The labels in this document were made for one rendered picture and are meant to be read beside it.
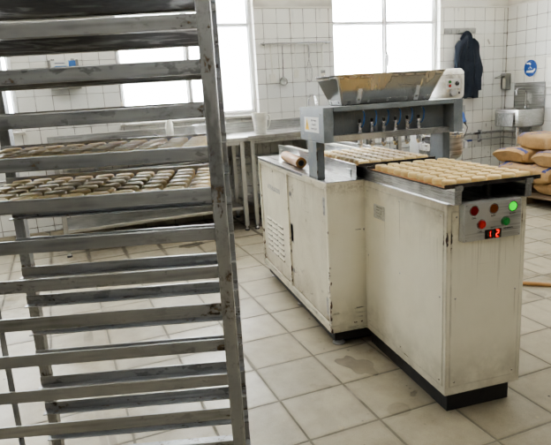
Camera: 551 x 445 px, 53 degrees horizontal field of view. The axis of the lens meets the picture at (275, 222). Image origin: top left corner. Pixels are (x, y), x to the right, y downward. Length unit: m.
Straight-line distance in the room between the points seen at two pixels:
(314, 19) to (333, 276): 3.98
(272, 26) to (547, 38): 3.17
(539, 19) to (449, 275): 5.53
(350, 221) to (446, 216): 0.71
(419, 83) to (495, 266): 1.01
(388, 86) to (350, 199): 0.56
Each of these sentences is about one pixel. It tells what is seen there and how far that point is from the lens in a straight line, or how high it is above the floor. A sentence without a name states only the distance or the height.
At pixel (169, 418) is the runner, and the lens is 1.43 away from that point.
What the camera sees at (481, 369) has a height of 0.17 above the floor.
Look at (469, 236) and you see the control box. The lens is 2.07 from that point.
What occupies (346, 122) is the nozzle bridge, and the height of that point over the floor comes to 1.10.
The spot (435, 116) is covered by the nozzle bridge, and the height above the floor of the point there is 1.10.
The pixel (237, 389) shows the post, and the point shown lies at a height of 0.59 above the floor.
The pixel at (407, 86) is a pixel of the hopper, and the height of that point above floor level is 1.25.
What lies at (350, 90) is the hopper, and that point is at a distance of 2.63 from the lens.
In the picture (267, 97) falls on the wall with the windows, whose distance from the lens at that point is 5.94.
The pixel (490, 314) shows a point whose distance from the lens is 2.27.
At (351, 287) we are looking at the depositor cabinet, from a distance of 2.74.
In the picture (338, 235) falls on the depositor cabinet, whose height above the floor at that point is 0.58.
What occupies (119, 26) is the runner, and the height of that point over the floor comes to 1.41.
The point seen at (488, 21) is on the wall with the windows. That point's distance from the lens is 7.52.
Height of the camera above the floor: 1.26
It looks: 13 degrees down
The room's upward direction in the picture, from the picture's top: 3 degrees counter-clockwise
